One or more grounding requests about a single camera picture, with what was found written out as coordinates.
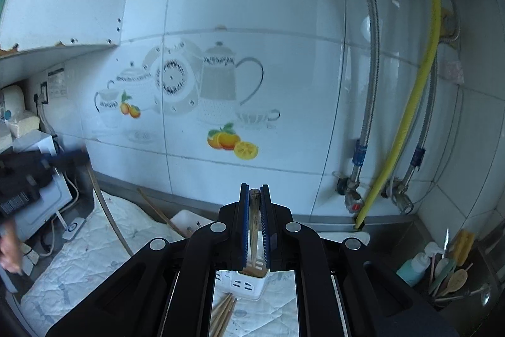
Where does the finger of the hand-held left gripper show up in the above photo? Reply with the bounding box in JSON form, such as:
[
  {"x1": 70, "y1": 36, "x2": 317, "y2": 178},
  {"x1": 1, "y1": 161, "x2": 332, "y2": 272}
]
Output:
[{"x1": 39, "y1": 149, "x2": 91, "y2": 169}]

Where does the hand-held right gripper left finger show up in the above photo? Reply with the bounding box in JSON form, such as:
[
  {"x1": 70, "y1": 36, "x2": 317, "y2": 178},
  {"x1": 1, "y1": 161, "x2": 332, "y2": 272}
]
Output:
[{"x1": 45, "y1": 183, "x2": 250, "y2": 337}]

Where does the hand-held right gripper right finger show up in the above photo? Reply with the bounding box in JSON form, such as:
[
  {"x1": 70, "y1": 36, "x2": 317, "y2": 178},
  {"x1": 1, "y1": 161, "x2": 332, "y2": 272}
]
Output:
[{"x1": 260, "y1": 184, "x2": 460, "y2": 337}]

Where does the white plastic utensil holder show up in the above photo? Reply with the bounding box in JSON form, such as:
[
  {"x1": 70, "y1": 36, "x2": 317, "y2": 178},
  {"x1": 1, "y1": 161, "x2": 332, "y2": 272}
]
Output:
[{"x1": 169, "y1": 208, "x2": 272, "y2": 302}]

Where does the person's left hand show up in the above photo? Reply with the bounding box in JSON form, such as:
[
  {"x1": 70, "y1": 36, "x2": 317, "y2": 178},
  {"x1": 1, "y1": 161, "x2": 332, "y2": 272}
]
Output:
[{"x1": 0, "y1": 220, "x2": 23, "y2": 274}]

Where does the white microwave oven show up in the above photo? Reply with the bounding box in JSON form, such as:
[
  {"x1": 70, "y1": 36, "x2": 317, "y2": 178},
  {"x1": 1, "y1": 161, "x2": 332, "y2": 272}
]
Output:
[{"x1": 8, "y1": 134, "x2": 78, "y2": 243}]

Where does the cream textured packet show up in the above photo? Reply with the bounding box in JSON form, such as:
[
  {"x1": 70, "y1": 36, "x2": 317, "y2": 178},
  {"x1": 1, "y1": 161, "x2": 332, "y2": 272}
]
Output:
[{"x1": 9, "y1": 110, "x2": 41, "y2": 139}]

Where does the white power adapter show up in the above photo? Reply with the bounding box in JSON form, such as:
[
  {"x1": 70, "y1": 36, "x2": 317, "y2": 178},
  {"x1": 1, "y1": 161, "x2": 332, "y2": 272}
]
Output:
[{"x1": 60, "y1": 216, "x2": 88, "y2": 242}]

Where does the white rounded bag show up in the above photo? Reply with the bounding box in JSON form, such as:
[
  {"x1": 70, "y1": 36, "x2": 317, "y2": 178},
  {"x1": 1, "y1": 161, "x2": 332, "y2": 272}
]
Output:
[{"x1": 0, "y1": 84, "x2": 27, "y2": 117}]

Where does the white quilted mat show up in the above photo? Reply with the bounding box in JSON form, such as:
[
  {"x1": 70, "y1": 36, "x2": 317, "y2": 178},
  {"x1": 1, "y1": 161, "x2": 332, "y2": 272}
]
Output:
[{"x1": 20, "y1": 191, "x2": 371, "y2": 337}]

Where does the metal angle valve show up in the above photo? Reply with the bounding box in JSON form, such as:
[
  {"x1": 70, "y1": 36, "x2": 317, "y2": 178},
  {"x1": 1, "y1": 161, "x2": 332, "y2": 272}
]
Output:
[{"x1": 383, "y1": 177, "x2": 415, "y2": 215}]

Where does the teal pump bottle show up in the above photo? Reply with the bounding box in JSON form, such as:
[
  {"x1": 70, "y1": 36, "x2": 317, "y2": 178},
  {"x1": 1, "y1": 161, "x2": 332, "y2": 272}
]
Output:
[{"x1": 395, "y1": 241, "x2": 441, "y2": 287}]

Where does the pale green spoon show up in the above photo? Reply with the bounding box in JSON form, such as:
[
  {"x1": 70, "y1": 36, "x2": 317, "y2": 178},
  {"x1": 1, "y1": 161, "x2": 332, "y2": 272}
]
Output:
[{"x1": 428, "y1": 257, "x2": 457, "y2": 293}]

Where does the black utensil cup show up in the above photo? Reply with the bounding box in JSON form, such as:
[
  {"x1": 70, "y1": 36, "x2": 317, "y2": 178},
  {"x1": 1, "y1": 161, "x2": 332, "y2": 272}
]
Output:
[{"x1": 423, "y1": 274, "x2": 476, "y2": 308}]

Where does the yellow dish brush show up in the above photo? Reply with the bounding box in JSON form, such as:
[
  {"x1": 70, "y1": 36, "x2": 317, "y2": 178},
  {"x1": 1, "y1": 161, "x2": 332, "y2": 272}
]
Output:
[{"x1": 447, "y1": 229, "x2": 477, "y2": 263}]

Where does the wooden spoon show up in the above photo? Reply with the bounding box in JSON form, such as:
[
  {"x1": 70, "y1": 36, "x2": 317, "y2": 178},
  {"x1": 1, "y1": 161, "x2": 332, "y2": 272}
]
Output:
[{"x1": 437, "y1": 268, "x2": 469, "y2": 297}]

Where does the metal ladle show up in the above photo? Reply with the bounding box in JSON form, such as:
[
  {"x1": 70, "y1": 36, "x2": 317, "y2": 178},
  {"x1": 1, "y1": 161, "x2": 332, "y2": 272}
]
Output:
[{"x1": 433, "y1": 283, "x2": 492, "y2": 303}]

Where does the printed wall label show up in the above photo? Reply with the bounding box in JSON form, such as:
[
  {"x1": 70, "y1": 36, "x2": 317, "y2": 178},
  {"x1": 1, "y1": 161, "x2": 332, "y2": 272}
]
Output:
[{"x1": 47, "y1": 66, "x2": 68, "y2": 101}]

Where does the metal valve with red handle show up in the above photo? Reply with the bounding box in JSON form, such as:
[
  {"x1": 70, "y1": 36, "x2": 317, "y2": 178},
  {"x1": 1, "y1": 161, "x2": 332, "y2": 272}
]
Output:
[{"x1": 335, "y1": 171, "x2": 366, "y2": 216}]

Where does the braided metal hose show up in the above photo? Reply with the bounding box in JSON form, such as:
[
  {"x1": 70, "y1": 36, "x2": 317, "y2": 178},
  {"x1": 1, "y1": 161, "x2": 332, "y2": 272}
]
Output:
[
  {"x1": 396, "y1": 0, "x2": 463, "y2": 188},
  {"x1": 332, "y1": 0, "x2": 380, "y2": 199}
]

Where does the yellow gas hose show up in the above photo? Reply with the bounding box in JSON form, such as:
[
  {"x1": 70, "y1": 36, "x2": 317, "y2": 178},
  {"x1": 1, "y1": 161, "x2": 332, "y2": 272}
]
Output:
[{"x1": 354, "y1": 0, "x2": 443, "y2": 232}]

